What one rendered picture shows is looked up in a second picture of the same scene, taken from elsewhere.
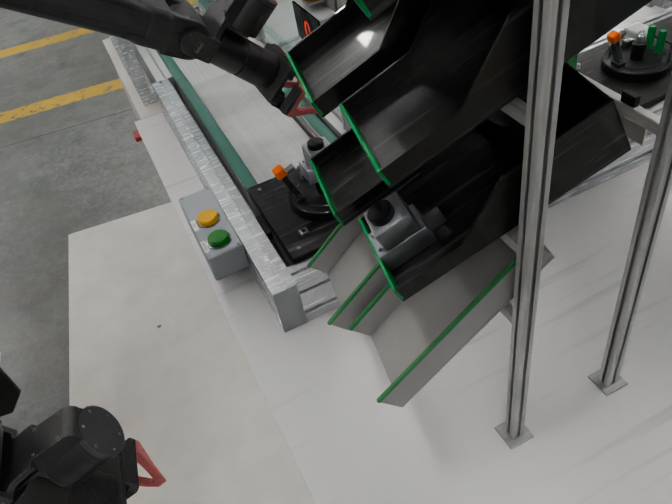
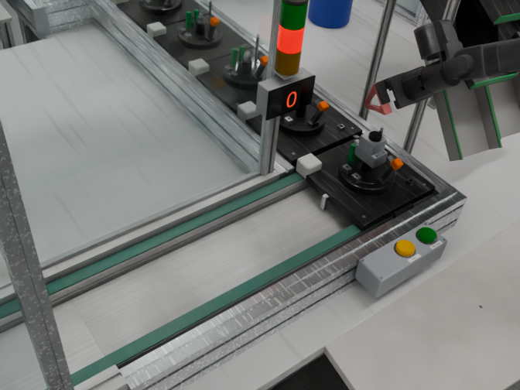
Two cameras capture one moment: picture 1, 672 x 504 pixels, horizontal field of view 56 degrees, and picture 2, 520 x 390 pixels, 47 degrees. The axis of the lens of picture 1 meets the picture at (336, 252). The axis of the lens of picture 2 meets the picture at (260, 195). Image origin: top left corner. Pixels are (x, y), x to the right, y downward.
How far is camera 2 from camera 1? 1.85 m
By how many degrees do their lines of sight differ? 74
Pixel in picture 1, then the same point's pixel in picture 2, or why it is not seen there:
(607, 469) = not seen: hidden behind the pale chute
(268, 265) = (438, 206)
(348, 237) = (447, 130)
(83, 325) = (504, 371)
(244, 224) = (399, 227)
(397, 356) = (504, 125)
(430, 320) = (497, 98)
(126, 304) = (469, 341)
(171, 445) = not seen: outside the picture
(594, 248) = (342, 97)
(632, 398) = not seen: hidden behind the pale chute
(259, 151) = (271, 251)
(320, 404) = (497, 202)
